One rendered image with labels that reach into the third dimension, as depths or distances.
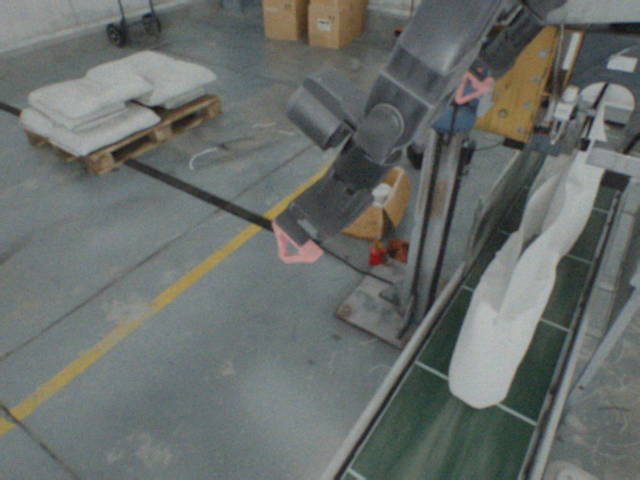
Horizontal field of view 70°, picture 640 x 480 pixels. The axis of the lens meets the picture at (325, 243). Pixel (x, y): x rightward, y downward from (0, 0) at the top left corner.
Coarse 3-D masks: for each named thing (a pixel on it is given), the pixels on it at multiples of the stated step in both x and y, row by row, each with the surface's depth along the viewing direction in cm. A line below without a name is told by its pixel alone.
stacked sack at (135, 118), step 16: (128, 112) 324; (144, 112) 326; (64, 128) 307; (96, 128) 308; (112, 128) 310; (128, 128) 316; (144, 128) 327; (64, 144) 306; (80, 144) 298; (96, 144) 302
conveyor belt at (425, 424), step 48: (528, 192) 228; (576, 240) 200; (576, 288) 177; (432, 336) 160; (432, 384) 145; (528, 384) 145; (384, 432) 133; (432, 432) 133; (480, 432) 133; (528, 432) 133
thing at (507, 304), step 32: (544, 192) 121; (544, 224) 132; (512, 256) 110; (544, 256) 126; (480, 288) 120; (512, 288) 105; (544, 288) 118; (480, 320) 116; (512, 320) 109; (480, 352) 120; (512, 352) 116; (480, 384) 127
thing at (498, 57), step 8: (504, 32) 88; (496, 40) 90; (504, 40) 88; (512, 40) 87; (488, 48) 92; (496, 48) 90; (504, 48) 89; (512, 48) 88; (520, 48) 88; (480, 56) 91; (488, 56) 92; (496, 56) 90; (504, 56) 90; (512, 56) 90; (480, 64) 91; (488, 64) 90; (496, 64) 91; (504, 64) 91; (512, 64) 95; (496, 72) 90; (504, 72) 92; (496, 80) 91
